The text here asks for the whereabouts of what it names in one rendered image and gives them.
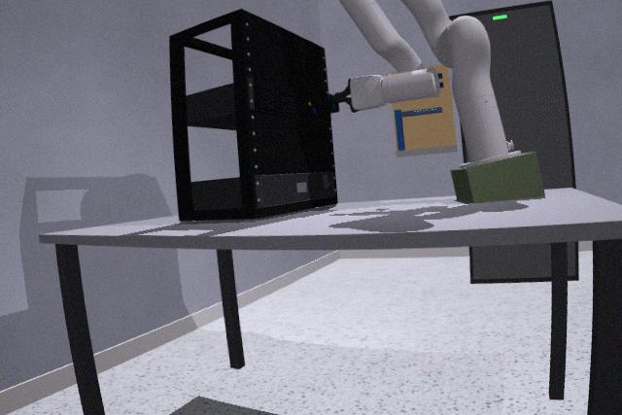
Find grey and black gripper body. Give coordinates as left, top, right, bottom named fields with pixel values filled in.
left=350, top=75, right=387, bottom=111

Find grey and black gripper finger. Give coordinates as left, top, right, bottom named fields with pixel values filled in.
left=331, top=79, right=351, bottom=98
left=331, top=96, right=360, bottom=113

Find black open-frame rack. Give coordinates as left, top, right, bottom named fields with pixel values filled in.
left=169, top=9, right=339, bottom=224

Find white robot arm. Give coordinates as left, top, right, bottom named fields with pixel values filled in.
left=339, top=0, right=521, bottom=169

